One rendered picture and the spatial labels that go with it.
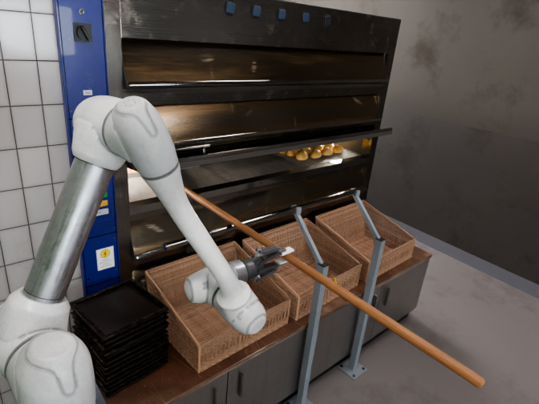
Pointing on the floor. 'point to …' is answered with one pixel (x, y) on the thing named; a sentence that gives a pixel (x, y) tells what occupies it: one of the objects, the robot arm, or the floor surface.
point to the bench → (282, 350)
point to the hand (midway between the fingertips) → (285, 255)
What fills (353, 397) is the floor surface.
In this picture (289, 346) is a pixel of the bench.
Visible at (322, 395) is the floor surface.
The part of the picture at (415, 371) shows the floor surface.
